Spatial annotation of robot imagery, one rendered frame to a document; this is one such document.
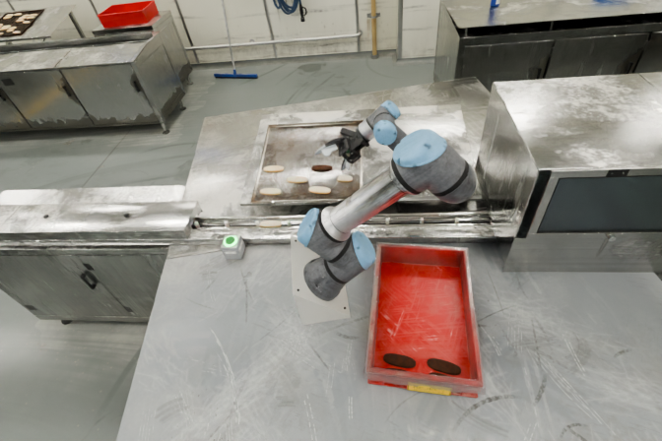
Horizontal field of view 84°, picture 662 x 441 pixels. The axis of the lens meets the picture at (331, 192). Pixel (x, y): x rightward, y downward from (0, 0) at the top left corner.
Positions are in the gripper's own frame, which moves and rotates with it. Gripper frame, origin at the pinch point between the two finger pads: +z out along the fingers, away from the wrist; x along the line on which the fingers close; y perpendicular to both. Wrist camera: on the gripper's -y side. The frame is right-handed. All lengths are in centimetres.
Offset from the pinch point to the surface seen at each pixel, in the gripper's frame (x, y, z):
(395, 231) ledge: 28.9, 26.7, -3.7
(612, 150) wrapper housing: 31, 43, -76
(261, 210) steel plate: -2.1, -3.2, 42.8
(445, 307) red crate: 35, 61, -10
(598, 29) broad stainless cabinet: 150, -109, -132
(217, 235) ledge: -18, 12, 53
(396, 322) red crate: 23, 63, 3
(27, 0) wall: -178, -436, 279
